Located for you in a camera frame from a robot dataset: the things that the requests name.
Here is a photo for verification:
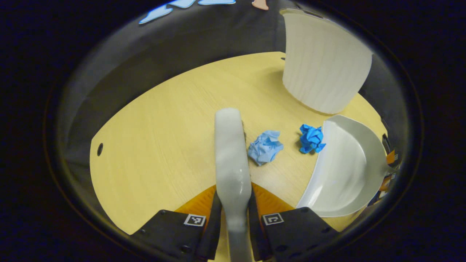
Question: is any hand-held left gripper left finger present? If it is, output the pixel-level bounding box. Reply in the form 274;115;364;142
130;184;223;262

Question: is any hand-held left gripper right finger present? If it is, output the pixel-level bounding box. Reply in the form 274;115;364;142
249;182;341;262

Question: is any white plastic dustpan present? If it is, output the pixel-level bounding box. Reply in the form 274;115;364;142
296;115;393;218

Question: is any light blue paper ball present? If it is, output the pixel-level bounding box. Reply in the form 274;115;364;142
248;130;284;166

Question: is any white ribbed garbage bin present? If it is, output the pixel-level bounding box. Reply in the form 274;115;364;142
282;8;374;114

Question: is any wooden desktop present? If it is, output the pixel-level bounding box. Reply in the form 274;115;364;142
89;51;388;262

